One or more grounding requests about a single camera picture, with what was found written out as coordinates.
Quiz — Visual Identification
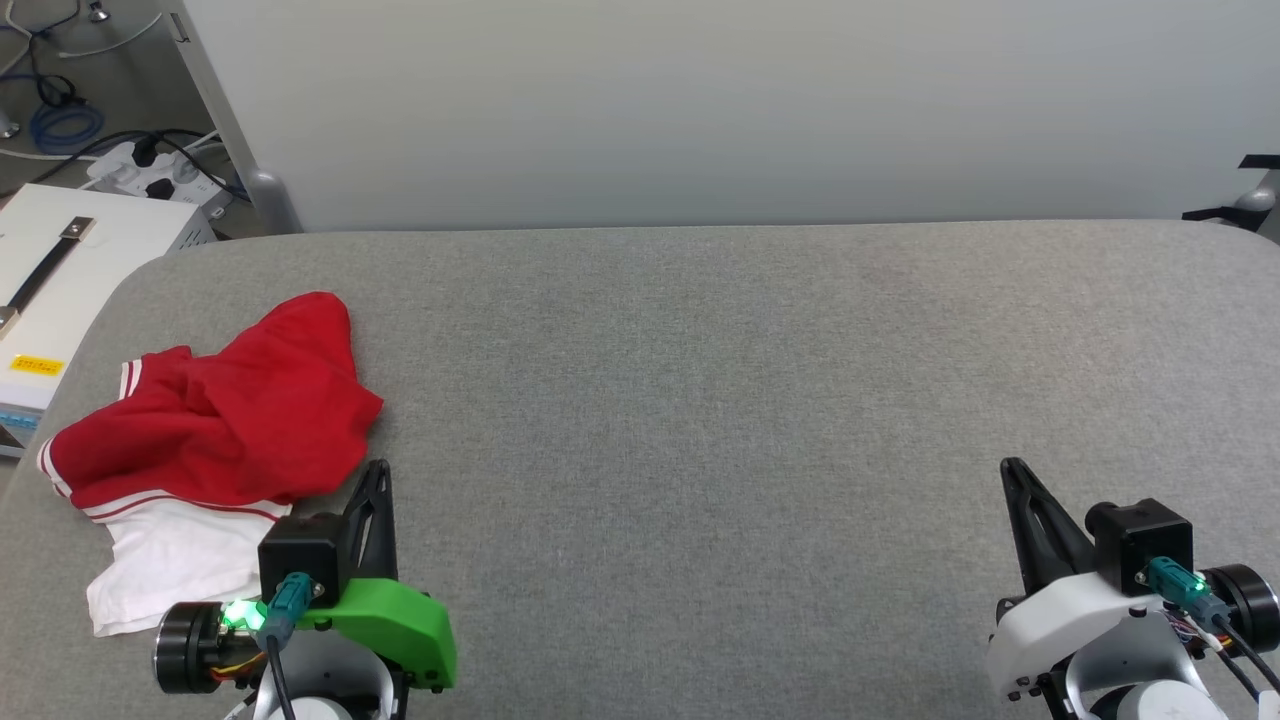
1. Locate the white power strip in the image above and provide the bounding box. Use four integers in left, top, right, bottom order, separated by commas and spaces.
88, 140, 234, 217

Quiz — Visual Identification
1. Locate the white floor cable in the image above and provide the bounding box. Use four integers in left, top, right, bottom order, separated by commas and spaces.
58, 12, 167, 59

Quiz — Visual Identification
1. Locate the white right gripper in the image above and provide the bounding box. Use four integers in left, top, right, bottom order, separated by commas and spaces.
985, 458, 1198, 703

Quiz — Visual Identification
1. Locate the arm cable teal connector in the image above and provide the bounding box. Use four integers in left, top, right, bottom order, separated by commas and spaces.
1140, 557, 1280, 701
260, 572, 313, 720

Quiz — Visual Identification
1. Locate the left arm cable teal connector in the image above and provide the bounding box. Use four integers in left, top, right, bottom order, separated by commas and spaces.
260, 572, 313, 720

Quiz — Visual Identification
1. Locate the white partition panel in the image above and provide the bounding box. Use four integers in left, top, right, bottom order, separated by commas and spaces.
165, 0, 1280, 235

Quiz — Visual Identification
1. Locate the right arm cable teal connector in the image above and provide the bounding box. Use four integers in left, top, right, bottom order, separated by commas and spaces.
1140, 557, 1280, 701

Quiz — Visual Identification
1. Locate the blue coiled cable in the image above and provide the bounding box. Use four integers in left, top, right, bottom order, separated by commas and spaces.
28, 100, 105, 154

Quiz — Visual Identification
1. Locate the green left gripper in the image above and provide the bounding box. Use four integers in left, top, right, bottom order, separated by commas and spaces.
298, 460, 459, 693

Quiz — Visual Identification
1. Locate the thin black cable tangle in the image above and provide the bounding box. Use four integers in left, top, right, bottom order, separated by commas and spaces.
0, 0, 87, 109

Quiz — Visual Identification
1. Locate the black strap handle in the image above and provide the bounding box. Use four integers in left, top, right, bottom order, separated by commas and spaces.
0, 217, 97, 337

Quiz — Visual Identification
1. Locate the white equipment box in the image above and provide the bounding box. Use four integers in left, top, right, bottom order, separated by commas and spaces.
0, 183, 217, 457

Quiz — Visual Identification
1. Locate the red and white t-shirt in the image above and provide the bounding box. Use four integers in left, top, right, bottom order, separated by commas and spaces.
37, 292, 384, 638

